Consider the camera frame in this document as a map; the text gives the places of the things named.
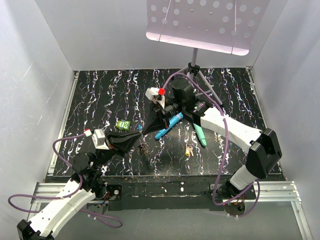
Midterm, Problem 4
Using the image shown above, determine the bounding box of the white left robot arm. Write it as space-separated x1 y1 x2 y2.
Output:
17 129 142 240

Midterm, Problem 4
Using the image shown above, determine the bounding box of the green toy microphone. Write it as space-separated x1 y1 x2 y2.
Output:
193 123 207 147

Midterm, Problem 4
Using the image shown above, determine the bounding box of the aluminium frame right rail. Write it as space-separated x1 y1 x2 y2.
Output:
246 66 313 240

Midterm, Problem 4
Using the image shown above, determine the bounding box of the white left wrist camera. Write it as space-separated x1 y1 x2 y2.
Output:
91 129 109 150

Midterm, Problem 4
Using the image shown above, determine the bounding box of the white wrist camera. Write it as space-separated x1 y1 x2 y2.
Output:
91 129 109 150
145 87 166 109

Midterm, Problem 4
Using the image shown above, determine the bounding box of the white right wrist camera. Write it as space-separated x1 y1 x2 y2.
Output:
145 87 166 109

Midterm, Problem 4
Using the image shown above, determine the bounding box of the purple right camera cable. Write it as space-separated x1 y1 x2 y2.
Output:
164 69 261 217

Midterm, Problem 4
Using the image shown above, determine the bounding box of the black table front rail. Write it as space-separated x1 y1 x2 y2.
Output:
102 175 223 211

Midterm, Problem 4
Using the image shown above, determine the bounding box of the aluminium frame left rail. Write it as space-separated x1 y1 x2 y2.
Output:
21 70 80 238

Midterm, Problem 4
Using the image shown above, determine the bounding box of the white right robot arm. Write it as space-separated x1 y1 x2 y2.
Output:
142 78 282 199

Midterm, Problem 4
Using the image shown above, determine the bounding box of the green monster key tag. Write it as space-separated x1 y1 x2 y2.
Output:
116 120 131 131

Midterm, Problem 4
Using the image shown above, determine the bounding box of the pink perforated music stand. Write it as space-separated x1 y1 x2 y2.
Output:
145 0 272 110

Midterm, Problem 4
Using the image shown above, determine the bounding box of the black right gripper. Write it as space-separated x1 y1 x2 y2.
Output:
141 99 185 135

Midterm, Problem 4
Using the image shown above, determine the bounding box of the aluminium frame rail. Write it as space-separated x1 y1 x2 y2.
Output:
21 70 80 238
246 66 313 240

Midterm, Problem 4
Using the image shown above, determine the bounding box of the orange capped key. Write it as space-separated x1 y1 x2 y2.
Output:
185 145 194 157

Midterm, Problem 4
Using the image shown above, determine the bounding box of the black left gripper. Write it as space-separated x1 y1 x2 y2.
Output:
93 130 141 170

